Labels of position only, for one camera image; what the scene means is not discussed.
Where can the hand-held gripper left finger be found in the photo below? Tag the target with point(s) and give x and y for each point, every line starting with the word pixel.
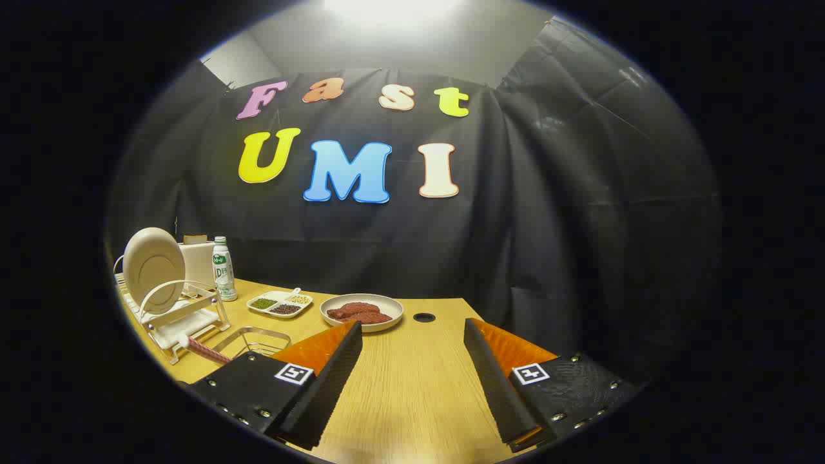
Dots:
pixel 335 380

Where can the cream plate with meat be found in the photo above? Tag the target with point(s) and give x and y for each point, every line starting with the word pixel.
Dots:
pixel 390 306

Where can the white divided bean tray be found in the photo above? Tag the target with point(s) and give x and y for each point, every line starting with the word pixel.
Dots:
pixel 277 304

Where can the black backdrop cloth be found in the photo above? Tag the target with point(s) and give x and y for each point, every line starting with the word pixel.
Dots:
pixel 554 212

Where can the white green label bottle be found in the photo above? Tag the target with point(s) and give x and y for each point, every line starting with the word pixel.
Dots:
pixel 223 274

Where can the white toaster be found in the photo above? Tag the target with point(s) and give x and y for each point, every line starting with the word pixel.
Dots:
pixel 198 261

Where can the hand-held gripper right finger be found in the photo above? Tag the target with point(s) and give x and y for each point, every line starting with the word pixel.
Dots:
pixel 493 380

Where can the red meat piece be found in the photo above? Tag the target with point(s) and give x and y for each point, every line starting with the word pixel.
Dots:
pixel 374 318
pixel 351 309

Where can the brown bread slice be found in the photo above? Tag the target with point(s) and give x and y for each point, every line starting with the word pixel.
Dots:
pixel 193 238

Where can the cream round plate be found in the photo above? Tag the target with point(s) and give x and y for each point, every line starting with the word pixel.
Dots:
pixel 151 267

